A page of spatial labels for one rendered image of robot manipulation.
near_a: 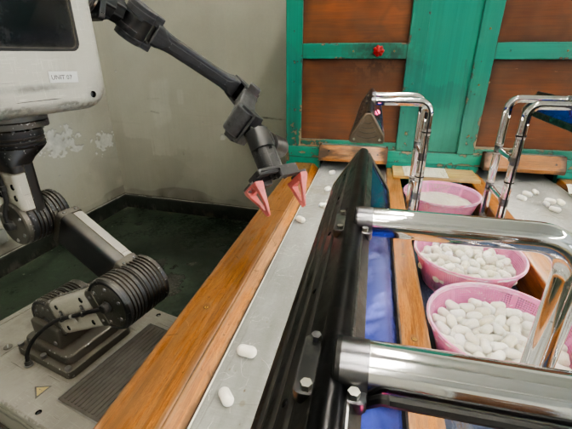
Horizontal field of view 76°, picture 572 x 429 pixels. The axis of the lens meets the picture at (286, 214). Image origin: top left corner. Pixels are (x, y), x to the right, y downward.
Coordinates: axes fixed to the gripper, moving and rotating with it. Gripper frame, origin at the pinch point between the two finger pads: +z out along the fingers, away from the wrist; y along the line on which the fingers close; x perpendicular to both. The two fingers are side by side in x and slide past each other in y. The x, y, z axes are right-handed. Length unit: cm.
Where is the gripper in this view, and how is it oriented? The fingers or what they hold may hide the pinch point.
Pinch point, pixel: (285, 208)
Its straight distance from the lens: 82.8
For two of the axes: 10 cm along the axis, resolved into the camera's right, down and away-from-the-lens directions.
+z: 3.6, 9.2, -1.7
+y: -8.3, 2.3, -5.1
